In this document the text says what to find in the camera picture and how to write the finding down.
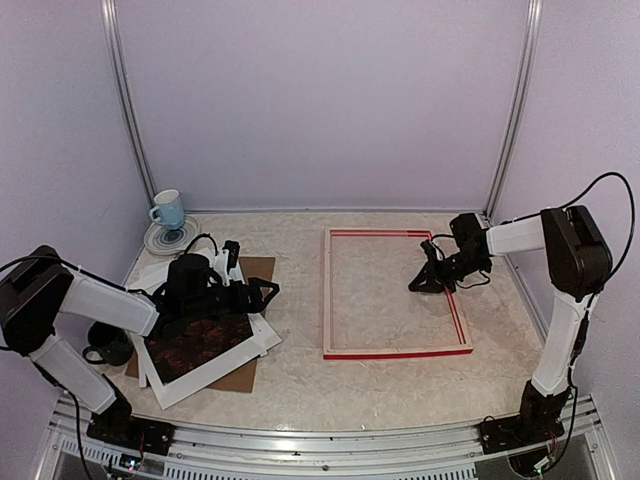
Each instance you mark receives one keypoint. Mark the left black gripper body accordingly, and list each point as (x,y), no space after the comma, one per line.
(202,305)

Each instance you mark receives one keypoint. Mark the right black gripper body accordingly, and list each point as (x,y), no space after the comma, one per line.
(460,267)

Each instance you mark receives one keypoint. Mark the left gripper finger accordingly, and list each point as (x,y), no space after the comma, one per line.
(261,291)
(256,305)

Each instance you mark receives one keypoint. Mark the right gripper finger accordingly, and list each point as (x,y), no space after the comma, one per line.
(428,275)
(425,288)

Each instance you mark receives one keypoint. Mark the white mat board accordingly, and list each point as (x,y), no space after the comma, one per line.
(264,338)

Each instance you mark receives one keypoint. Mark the red landscape photo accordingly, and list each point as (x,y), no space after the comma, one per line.
(204,340)

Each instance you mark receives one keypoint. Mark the red wooden picture frame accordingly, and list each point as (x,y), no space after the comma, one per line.
(464,344)

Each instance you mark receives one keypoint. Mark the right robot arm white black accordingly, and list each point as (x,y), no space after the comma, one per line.
(579,262)

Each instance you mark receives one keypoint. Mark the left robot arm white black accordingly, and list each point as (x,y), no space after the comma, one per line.
(42,288)

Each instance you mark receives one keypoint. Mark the white foam sheet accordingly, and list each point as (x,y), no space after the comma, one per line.
(240,380)

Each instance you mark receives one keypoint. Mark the striped round plate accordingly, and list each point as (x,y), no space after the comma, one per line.
(161,241)

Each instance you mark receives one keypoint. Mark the light blue mug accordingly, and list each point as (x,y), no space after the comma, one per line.
(167,210)

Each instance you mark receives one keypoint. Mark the dark green mug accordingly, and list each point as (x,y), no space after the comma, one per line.
(107,345)

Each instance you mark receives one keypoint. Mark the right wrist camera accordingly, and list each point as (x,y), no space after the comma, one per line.
(432,251)

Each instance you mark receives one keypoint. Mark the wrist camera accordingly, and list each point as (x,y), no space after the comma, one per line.
(432,251)
(225,261)

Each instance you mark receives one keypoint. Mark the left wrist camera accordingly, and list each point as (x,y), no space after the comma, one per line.
(225,261)

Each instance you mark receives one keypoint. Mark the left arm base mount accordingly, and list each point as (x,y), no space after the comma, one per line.
(140,434)

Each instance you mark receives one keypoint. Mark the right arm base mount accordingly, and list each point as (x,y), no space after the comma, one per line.
(508,433)

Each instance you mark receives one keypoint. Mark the aluminium front rail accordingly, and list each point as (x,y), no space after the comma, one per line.
(453,451)

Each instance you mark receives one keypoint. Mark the right aluminium corner post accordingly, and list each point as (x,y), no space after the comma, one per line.
(517,108)

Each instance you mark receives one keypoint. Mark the aluminium corner post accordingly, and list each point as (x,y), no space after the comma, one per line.
(517,108)
(109,15)

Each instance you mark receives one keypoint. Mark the left aluminium corner post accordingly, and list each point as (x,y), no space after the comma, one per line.
(109,15)

